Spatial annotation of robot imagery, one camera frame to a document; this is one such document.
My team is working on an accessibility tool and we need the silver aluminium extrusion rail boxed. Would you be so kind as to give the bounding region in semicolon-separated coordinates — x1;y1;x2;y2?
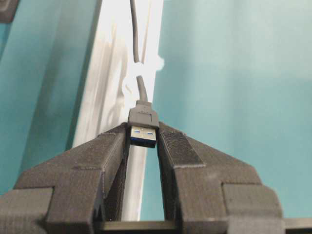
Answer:
73;0;164;221

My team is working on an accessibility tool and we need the black USB cable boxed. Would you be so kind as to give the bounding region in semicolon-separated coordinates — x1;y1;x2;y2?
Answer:
128;0;160;149

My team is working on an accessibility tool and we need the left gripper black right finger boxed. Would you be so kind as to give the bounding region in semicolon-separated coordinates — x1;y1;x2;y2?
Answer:
157;123;285;234

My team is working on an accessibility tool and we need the left clear plastic ring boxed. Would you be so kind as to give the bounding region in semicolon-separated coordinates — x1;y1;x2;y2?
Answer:
120;57;165;108

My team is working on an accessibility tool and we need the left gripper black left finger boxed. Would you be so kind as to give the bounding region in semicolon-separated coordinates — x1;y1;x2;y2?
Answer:
0;123;129;234

